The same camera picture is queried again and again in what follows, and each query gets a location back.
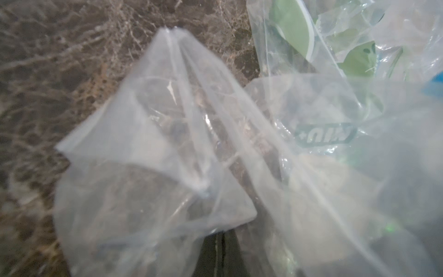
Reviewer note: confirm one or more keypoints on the clear zip-top bag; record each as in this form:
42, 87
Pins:
319, 176

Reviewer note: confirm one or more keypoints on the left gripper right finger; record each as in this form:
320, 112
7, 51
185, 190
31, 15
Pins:
232, 262

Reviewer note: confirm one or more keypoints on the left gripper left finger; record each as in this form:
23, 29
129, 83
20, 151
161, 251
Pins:
210, 260

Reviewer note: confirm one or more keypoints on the green zip-top bag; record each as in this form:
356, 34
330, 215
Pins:
398, 40

